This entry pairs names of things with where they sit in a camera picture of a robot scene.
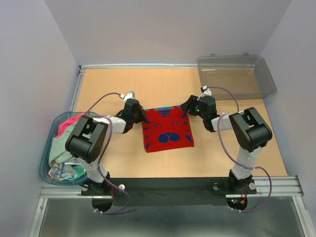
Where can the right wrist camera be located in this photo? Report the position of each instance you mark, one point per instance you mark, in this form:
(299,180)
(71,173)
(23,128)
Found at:
(205,91)

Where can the aluminium front rail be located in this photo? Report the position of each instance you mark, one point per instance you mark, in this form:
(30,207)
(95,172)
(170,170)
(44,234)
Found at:
(281,186)

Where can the pink towel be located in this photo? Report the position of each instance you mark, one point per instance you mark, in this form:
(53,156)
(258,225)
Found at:
(63,126)

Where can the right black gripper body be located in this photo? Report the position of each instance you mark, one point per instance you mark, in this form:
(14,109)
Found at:
(195,107)

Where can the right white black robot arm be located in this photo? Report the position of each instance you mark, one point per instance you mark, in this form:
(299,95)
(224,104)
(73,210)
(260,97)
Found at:
(252,134)

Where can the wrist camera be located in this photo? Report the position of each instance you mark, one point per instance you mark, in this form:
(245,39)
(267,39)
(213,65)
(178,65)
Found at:
(129,95)
(205,91)

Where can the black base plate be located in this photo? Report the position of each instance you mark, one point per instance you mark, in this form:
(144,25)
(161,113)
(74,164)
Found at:
(120,193)

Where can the mint green towel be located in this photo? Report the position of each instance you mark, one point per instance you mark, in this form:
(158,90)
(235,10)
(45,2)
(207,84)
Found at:
(58,153)

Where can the clear grey plastic bin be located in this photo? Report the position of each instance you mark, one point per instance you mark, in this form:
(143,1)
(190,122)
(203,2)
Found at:
(245,76)

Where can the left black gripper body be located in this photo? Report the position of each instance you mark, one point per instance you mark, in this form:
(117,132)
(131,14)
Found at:
(139,115)

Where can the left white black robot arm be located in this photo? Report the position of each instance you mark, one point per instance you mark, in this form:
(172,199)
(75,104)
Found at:
(90,138)

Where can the patterned light blue towel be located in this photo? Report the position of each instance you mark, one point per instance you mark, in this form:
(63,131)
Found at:
(70,170)

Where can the red blue cat towel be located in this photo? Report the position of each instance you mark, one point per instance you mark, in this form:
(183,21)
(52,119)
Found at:
(166,128)

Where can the teal plastic laundry bin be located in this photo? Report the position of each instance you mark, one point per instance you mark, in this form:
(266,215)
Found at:
(44,165)

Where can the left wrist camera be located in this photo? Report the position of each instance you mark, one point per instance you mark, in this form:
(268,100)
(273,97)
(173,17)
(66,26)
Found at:
(129,95)

